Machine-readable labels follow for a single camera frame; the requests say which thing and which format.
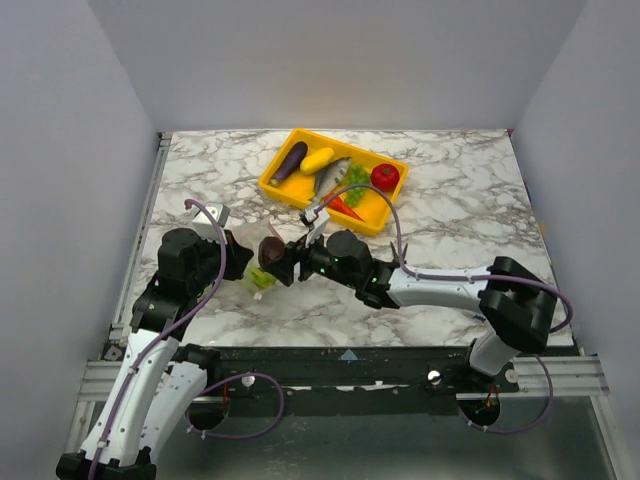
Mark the aluminium extrusion frame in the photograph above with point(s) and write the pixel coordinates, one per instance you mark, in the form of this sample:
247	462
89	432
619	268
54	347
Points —
463	204

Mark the yellow handled pliers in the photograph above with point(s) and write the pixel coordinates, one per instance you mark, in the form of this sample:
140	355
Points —
399	253

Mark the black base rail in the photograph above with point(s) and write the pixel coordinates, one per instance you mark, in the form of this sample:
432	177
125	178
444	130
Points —
302	381

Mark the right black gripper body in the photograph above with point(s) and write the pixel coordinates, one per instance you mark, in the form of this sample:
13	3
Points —
291	261

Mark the clear zip top bag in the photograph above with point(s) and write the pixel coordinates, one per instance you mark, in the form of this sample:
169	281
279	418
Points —
250	235

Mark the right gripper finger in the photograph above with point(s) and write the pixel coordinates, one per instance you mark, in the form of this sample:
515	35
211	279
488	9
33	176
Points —
284	269
302	243

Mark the dark red apple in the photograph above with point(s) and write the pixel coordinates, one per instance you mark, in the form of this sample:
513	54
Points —
271	249

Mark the yellow squash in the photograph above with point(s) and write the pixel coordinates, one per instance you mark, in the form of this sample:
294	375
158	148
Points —
316	161

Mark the purple eggplant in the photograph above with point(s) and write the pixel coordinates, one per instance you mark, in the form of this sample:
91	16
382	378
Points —
290	164

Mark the green grape bunch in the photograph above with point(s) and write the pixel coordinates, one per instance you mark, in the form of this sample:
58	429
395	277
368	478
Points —
356	174

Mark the orange carrot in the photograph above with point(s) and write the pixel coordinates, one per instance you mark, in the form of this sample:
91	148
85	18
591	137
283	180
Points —
336	204

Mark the yellow plastic tray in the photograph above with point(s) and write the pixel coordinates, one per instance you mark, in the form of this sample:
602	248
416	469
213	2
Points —
357	185

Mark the grey toy fish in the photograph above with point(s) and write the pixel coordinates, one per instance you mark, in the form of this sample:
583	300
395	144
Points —
327	179

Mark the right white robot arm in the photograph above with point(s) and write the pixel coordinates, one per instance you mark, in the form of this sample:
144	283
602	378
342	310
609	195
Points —
517	305

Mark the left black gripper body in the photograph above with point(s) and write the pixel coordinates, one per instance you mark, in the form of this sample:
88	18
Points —
232	265

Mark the red tomato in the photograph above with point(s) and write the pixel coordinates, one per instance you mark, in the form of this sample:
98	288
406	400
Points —
385	177

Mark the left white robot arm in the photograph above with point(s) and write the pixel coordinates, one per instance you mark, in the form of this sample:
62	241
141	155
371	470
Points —
150	340

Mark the green celery stalk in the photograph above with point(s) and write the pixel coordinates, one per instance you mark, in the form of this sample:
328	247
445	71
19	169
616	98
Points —
259	280

